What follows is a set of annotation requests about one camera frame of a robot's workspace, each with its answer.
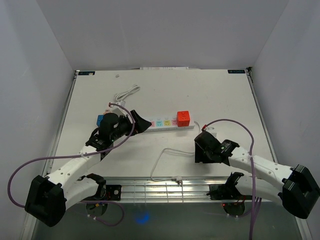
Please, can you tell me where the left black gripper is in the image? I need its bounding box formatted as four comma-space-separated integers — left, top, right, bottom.
110, 110, 152, 142

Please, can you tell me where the white multicolour power strip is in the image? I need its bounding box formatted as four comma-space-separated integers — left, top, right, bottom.
145, 116, 195, 133

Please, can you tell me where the red cube socket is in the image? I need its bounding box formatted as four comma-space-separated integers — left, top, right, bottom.
176, 110, 191, 128

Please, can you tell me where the blue cube plug adapter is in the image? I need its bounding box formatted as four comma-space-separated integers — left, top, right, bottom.
96, 114, 104, 127

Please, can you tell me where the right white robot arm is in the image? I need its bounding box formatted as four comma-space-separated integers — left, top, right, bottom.
194, 131, 320, 219

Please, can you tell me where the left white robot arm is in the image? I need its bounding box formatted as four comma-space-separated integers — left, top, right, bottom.
24, 110, 152, 227

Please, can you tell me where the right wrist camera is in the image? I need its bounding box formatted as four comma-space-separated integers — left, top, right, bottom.
201, 125, 217, 135

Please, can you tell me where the white coiled cable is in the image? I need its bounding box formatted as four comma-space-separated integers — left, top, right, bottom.
113, 83, 141, 103

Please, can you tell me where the white power strip cable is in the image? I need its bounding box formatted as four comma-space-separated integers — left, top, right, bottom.
150, 121, 202, 186

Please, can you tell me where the aluminium frame rail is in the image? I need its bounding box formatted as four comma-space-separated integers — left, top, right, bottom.
28, 176, 301, 205

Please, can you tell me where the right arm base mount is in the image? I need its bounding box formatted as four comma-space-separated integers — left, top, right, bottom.
206, 172, 252, 200

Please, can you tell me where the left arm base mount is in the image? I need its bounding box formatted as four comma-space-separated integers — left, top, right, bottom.
81, 173, 122, 201

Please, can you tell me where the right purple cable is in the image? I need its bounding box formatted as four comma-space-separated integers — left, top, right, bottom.
201, 118, 263, 240

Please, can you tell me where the purple cable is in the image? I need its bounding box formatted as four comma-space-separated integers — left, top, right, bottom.
201, 118, 263, 240
6, 102, 136, 227

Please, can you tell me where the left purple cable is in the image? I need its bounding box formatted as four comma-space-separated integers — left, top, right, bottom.
6, 102, 136, 227

